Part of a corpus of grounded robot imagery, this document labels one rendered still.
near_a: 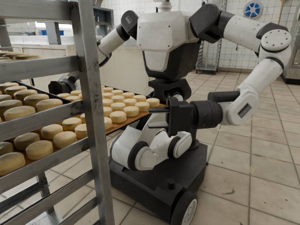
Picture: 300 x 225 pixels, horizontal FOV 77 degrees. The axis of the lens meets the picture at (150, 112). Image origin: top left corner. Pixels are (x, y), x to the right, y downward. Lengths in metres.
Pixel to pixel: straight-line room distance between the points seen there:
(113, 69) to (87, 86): 1.43
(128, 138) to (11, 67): 0.63
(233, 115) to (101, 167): 0.39
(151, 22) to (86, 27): 0.57
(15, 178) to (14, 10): 0.27
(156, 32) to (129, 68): 0.85
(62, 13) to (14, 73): 0.13
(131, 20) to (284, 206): 1.35
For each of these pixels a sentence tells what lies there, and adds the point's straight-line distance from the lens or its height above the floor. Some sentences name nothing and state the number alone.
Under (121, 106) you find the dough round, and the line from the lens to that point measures 0.64.
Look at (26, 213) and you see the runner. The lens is 0.47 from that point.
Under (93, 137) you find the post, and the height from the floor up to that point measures 0.72.
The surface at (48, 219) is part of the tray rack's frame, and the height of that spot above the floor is 0.15.
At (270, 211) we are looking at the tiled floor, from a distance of 1.38.
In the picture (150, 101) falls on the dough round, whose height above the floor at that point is 0.70.
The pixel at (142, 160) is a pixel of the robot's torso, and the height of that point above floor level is 0.41.
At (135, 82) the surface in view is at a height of 0.53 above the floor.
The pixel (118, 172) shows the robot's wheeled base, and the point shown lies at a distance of 1.17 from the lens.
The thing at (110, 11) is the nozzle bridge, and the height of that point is 1.16.
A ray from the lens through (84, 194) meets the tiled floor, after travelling 1.35.
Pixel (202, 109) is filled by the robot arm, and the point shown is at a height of 0.72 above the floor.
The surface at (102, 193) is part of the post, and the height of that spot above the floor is 0.56.
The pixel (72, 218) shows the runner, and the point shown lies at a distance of 0.55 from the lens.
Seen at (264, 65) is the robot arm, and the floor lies 0.83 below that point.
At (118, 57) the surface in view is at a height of 0.74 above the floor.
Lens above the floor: 0.92
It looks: 22 degrees down
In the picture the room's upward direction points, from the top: straight up
